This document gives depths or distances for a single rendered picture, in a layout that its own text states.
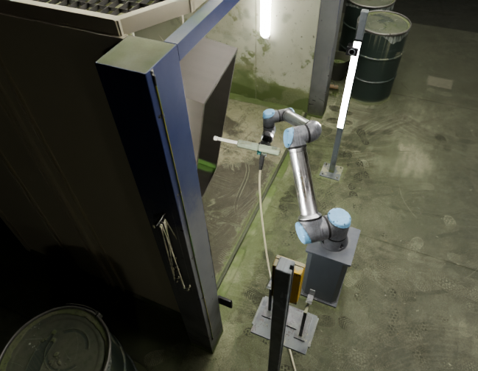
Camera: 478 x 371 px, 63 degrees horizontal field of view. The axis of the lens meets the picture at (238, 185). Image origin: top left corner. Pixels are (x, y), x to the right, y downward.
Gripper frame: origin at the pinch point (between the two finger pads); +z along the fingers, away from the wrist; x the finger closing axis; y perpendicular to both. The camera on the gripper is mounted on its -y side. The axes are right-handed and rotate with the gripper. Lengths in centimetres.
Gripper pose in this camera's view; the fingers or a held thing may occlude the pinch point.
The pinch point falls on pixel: (262, 152)
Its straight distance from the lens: 277.1
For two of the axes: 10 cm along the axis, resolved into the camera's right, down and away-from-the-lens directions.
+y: -1.0, 7.4, 6.7
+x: -9.7, -2.2, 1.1
